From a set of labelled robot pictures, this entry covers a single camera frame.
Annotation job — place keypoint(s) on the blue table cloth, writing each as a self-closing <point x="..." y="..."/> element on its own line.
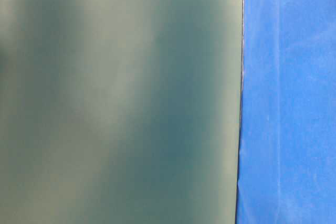
<point x="287" y="139"/>

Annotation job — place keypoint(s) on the grey green backdrop sheet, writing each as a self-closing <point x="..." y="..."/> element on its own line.
<point x="119" y="111"/>

